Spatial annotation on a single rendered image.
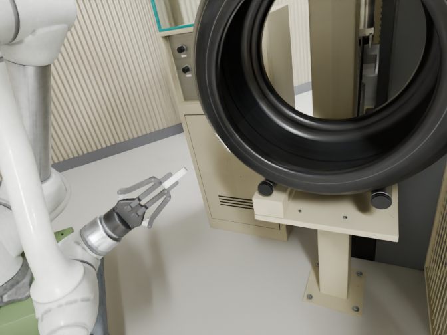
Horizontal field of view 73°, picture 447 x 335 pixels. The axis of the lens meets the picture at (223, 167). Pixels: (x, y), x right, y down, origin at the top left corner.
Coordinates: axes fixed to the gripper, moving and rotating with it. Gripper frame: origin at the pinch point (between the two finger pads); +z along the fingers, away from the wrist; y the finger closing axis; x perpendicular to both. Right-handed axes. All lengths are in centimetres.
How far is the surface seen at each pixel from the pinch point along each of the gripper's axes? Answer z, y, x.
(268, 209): 14.1, 24.1, -2.8
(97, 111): -52, -74, -271
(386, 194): 36, 31, 16
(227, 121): 18.6, -3.4, 6.4
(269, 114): 33.9, 5.2, -17.4
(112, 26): 18, -125, -252
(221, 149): 19, 15, -89
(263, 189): 16.4, 17.6, -0.7
